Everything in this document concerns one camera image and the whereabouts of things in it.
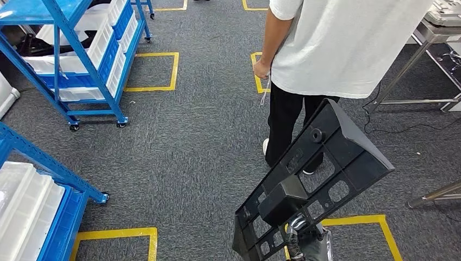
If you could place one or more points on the person's hand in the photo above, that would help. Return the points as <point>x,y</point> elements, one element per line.
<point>262,69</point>

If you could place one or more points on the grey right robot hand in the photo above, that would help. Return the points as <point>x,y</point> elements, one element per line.
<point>313,245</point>

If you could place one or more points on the black plastic plate frame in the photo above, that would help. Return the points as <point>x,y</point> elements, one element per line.
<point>360,158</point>

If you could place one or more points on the person's forearm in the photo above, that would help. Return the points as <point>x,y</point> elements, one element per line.
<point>273,39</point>

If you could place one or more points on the stainless steel workbench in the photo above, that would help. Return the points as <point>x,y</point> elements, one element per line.
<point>435,194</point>

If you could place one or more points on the person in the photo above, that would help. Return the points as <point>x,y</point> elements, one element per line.
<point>342,47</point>

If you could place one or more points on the white plastic bin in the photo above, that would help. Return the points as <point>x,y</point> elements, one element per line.
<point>101,43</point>
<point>50,230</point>
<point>21,201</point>
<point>117,77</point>
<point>115,10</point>
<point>129,34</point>

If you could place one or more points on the blue plastic bin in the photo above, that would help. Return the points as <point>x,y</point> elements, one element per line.
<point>124,20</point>
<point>68,223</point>
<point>108,65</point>

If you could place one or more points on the steel table with items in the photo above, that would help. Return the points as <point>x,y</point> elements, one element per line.
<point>432,34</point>

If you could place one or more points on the blue wheeled metal rack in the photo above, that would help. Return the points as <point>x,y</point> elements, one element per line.
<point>43,158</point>
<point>83,61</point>

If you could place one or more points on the white rounded object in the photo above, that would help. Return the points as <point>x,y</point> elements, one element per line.
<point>7,97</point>

